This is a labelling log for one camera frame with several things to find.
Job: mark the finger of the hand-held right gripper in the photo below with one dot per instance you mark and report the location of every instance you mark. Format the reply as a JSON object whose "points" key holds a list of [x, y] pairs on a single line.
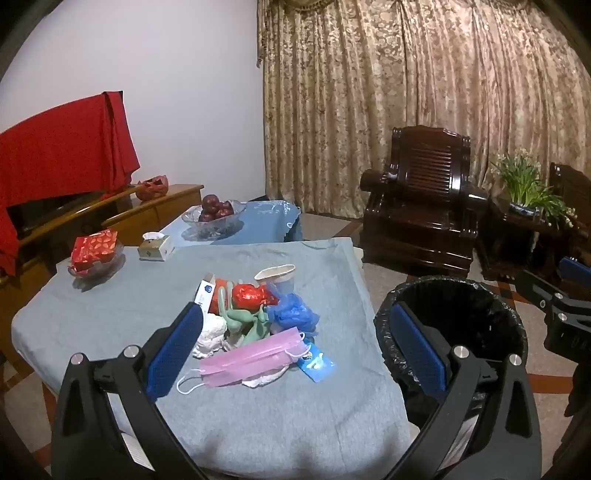
{"points": [[538, 288], [577, 272]]}

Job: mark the bin with black liner bag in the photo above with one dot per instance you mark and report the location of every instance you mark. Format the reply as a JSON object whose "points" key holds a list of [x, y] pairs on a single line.
{"points": [[480, 318]]}

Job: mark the red patterned packets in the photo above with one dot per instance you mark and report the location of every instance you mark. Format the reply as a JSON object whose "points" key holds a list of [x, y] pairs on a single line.
{"points": [[94, 247]]}

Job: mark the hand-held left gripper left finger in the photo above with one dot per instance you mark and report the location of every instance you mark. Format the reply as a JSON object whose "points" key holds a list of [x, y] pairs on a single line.
{"points": [[173, 350]]}

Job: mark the white tissue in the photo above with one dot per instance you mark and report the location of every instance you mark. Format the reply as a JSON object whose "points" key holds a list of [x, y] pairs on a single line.
{"points": [[263, 379], [210, 334]]}

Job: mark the red apple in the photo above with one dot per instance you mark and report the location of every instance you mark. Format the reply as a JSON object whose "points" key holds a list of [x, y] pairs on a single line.
{"points": [[226, 208], [211, 203], [206, 216]]}

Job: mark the green rubber glove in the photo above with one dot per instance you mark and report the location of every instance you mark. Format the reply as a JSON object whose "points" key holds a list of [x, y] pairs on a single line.
{"points": [[251, 325]]}

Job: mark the grey tablecloth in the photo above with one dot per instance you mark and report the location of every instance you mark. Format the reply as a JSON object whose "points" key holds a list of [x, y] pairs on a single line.
{"points": [[138, 286]]}

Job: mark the dark wooden armchair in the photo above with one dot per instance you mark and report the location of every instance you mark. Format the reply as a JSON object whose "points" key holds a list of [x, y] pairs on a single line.
{"points": [[572, 189], [420, 217]]}

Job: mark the red ornament basket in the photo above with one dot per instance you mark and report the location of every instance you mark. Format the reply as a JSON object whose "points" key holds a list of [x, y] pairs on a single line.
{"points": [[151, 188]]}

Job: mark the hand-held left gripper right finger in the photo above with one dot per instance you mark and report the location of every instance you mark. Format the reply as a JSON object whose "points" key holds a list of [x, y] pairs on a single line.
{"points": [[418, 355]]}

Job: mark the white cardboard box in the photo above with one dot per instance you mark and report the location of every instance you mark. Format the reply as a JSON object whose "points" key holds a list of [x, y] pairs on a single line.
{"points": [[204, 290]]}

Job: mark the beige patterned curtain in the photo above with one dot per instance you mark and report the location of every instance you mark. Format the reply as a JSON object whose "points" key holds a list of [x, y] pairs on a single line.
{"points": [[392, 83]]}

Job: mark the blue wet wipe packet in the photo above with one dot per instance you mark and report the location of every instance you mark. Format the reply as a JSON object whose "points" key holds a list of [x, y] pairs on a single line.
{"points": [[316, 364]]}

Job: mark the blue plastic shoe cover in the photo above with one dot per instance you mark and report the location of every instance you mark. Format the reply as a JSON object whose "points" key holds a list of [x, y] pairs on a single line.
{"points": [[293, 311]]}

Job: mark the blue tablecloth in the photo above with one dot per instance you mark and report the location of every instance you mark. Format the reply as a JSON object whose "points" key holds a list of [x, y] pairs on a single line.
{"points": [[272, 221]]}

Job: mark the green potted plant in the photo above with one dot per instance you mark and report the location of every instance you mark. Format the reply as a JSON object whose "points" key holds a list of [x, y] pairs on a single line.
{"points": [[524, 184]]}

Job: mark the dark wooden side table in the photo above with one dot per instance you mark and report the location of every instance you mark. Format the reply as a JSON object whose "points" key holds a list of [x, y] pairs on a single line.
{"points": [[508, 244]]}

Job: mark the bag of red fruit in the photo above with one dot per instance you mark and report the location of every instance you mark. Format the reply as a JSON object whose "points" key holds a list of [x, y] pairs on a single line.
{"points": [[217, 228]]}

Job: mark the black television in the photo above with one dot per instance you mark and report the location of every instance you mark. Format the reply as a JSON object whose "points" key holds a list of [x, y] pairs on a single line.
{"points": [[46, 212]]}

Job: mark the light wooden chair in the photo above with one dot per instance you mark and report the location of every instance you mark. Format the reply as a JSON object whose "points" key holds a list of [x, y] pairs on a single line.
{"points": [[27, 295]]}

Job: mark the light wooden cabinet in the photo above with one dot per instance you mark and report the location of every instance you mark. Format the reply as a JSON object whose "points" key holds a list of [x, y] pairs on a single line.
{"points": [[175, 203]]}

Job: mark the glass bowl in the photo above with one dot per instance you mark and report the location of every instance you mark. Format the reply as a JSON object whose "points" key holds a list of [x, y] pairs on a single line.
{"points": [[108, 263]]}

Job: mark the red cloth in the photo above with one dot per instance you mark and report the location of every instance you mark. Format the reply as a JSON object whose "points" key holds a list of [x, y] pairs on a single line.
{"points": [[60, 147]]}

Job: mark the red plastic bag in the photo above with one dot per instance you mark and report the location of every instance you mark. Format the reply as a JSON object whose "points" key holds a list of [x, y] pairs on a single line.
{"points": [[249, 295]]}

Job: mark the small white jar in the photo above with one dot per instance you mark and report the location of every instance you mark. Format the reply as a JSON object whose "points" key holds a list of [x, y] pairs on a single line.
{"points": [[154, 249]]}

